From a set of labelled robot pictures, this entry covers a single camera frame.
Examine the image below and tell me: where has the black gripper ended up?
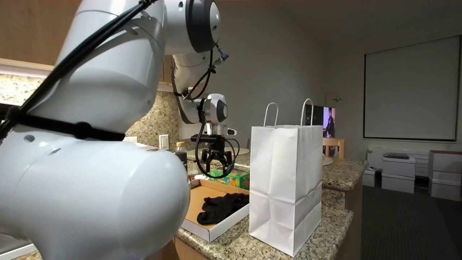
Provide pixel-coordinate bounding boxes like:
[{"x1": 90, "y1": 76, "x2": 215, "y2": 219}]
[{"x1": 199, "y1": 139, "x2": 237, "y2": 176}]

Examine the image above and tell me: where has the black sock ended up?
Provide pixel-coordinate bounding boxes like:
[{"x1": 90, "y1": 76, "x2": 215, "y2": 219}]
[
  {"x1": 218, "y1": 190, "x2": 251, "y2": 210},
  {"x1": 195, "y1": 193, "x2": 243, "y2": 226}
]

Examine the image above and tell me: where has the green floral tissue box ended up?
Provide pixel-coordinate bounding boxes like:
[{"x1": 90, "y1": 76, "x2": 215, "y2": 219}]
[{"x1": 207, "y1": 167, "x2": 251, "y2": 190}]

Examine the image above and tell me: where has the flat cardboard box tray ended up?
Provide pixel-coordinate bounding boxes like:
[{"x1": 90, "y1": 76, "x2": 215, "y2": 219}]
[{"x1": 179, "y1": 177, "x2": 251, "y2": 243}]

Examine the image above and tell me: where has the dark glass bottle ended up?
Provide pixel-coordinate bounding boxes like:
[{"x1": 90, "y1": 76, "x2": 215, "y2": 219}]
[{"x1": 173, "y1": 139, "x2": 189, "y2": 170}]

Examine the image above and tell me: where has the wooden base cabinet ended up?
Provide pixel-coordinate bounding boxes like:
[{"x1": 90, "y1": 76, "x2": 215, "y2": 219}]
[{"x1": 143, "y1": 235, "x2": 214, "y2": 260}]

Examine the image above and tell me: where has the wooden dining chair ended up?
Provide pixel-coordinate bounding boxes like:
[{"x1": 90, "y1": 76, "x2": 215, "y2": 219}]
[{"x1": 322, "y1": 137, "x2": 347, "y2": 160}]

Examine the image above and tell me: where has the flat screen television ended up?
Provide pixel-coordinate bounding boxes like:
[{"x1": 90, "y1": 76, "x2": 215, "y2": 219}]
[{"x1": 312, "y1": 103, "x2": 337, "y2": 139}]

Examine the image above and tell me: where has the small white box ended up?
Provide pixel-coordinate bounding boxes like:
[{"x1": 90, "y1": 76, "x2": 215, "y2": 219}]
[{"x1": 363, "y1": 165, "x2": 379, "y2": 187}]

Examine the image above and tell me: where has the white drawer unit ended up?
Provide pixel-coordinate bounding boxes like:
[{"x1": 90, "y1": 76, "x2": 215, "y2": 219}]
[
  {"x1": 381, "y1": 151, "x2": 417, "y2": 194},
  {"x1": 429, "y1": 148, "x2": 462, "y2": 202}
]

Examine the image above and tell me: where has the white projection screen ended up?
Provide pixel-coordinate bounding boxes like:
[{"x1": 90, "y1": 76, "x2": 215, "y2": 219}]
[{"x1": 363, "y1": 33, "x2": 462, "y2": 142}]

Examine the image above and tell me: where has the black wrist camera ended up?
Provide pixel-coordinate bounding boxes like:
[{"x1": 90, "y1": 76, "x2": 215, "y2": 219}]
[{"x1": 194, "y1": 134, "x2": 228, "y2": 144}]

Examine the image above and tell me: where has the white wall outlet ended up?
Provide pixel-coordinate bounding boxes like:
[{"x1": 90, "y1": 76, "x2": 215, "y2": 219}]
[{"x1": 158, "y1": 132, "x2": 171, "y2": 151}]

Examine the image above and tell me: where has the white paper bag with handles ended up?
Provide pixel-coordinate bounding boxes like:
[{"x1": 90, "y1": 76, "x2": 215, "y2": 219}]
[{"x1": 249, "y1": 98, "x2": 325, "y2": 256}]

